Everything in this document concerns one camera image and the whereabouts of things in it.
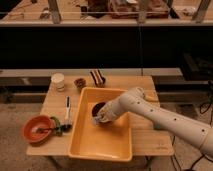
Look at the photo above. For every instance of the green sponge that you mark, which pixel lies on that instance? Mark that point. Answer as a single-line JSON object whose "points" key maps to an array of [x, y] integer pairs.
{"points": [[156, 126]]}

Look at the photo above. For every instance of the grey white towel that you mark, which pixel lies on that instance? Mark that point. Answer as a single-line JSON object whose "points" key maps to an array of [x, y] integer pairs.
{"points": [[97, 119]]}

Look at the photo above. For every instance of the green handled utensil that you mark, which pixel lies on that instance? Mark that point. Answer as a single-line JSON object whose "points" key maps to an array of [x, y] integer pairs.
{"points": [[56, 129]]}

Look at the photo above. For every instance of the red orange bowl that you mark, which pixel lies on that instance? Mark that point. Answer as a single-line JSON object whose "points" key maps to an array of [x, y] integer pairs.
{"points": [[29, 129]]}

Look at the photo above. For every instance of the yellow plastic tub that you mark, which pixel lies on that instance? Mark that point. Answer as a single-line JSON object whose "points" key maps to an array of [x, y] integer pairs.
{"points": [[111, 141]]}

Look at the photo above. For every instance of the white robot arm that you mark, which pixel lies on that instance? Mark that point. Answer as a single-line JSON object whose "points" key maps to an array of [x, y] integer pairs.
{"points": [[196, 133]]}

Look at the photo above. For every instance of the purple bowl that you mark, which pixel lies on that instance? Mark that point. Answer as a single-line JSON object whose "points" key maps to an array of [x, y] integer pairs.
{"points": [[96, 109]]}

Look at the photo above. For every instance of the wooden table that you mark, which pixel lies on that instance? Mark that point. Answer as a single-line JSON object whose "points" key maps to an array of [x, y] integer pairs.
{"points": [[145, 140]]}

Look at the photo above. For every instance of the small brown cup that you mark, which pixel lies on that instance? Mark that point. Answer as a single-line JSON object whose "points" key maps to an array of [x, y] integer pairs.
{"points": [[80, 83]]}

